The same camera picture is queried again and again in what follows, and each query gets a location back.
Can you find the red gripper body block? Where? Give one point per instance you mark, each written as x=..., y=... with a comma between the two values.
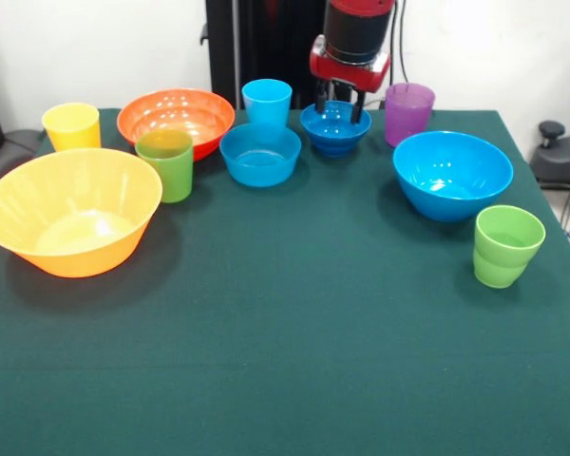
x=361, y=78

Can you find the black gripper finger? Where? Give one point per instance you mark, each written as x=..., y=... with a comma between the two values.
x=321, y=100
x=357, y=109

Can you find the small dark blue bowl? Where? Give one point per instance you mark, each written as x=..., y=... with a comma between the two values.
x=335, y=142

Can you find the small light blue bowl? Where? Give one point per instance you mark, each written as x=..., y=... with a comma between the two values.
x=261, y=171

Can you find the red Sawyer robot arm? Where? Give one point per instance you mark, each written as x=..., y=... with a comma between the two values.
x=356, y=28

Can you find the purple cup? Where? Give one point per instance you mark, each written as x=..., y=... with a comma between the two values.
x=406, y=123

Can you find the light blue cup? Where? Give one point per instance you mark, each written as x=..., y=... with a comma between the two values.
x=266, y=109

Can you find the large blue bowl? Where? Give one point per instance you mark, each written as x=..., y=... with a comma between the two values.
x=446, y=204

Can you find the red-orange bowl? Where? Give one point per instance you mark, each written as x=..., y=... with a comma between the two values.
x=171, y=109

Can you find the smooth green cup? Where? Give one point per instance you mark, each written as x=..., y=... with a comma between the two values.
x=166, y=176

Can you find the grey black stand base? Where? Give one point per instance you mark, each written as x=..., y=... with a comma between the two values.
x=556, y=161
x=9, y=142

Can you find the ridged green cup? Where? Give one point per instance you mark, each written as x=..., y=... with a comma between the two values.
x=499, y=271

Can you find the dark green tablecloth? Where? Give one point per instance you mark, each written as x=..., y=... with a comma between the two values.
x=285, y=332

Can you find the yellow cup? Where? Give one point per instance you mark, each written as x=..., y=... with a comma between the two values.
x=71, y=130

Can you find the large yellow-orange bowl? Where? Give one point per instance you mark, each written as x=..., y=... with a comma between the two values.
x=76, y=256

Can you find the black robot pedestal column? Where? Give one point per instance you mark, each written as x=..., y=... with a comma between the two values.
x=256, y=43

